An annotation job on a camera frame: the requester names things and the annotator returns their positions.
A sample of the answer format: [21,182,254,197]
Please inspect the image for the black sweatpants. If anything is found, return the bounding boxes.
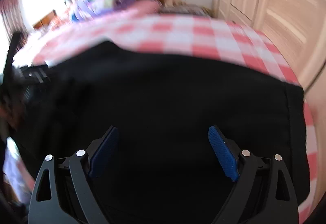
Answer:
[4,40,312,224]

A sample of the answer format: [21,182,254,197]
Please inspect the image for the person's left hand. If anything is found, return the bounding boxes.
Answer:
[1,103,24,130]

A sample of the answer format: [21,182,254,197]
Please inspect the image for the small wooden headboard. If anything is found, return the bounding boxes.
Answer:
[33,10,57,30]

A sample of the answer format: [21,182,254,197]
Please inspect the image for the orange floral pillow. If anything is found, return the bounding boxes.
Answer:
[48,8,72,31]

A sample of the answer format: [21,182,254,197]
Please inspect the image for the dark red curtain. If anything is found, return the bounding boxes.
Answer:
[1,0,28,43]

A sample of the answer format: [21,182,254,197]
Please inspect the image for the pink checkered bed sheet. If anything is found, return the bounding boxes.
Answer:
[4,0,319,224]

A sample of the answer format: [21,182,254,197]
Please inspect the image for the floral covered nightstand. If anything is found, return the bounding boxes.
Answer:
[159,0,213,17]

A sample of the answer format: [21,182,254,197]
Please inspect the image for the light wooden wardrobe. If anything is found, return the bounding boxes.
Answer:
[213,0,325,123]

